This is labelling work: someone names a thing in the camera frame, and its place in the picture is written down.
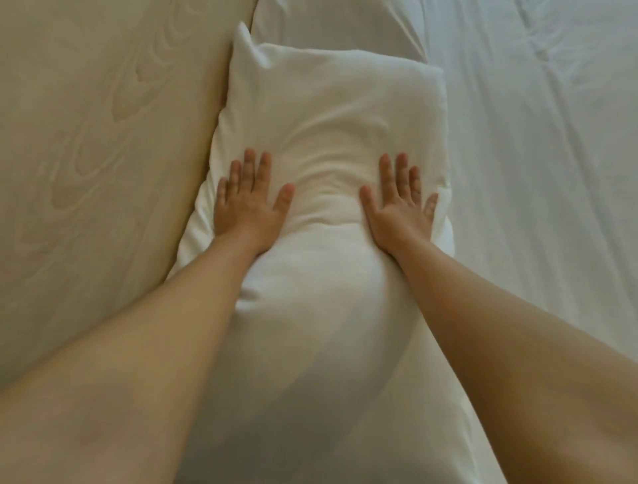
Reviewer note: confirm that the person's right hand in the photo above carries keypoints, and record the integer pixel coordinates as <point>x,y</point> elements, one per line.
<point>398,214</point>

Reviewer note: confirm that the white duvet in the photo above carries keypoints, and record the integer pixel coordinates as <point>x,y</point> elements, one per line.
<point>538,149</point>

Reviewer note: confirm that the person's left thumb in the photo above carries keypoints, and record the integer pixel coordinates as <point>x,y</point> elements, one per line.
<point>284,199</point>

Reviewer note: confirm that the person's right middle finger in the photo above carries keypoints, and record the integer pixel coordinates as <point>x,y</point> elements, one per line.
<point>402,174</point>

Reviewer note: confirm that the person's left middle finger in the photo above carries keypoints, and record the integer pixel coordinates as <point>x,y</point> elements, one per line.
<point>248,169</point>

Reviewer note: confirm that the beige wooden headboard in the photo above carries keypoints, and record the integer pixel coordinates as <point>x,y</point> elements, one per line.
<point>99,149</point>

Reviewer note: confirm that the person's right forearm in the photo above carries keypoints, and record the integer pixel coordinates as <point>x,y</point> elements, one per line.
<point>518,369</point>

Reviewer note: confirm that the white pillow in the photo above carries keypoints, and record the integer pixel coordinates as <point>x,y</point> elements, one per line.
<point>324,299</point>
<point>339,25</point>

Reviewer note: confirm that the person's right little finger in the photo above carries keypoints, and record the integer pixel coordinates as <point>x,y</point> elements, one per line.
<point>430,205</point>

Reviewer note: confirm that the person's left hand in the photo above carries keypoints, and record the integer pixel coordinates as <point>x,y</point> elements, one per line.
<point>246,209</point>

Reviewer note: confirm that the person's right thumb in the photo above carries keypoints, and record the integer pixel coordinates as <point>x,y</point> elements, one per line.
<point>369,202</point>

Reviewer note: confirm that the person's left little finger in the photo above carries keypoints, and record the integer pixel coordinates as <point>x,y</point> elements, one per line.
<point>221,192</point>

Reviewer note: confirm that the person's left forearm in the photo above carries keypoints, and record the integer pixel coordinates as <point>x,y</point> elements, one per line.
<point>134,364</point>

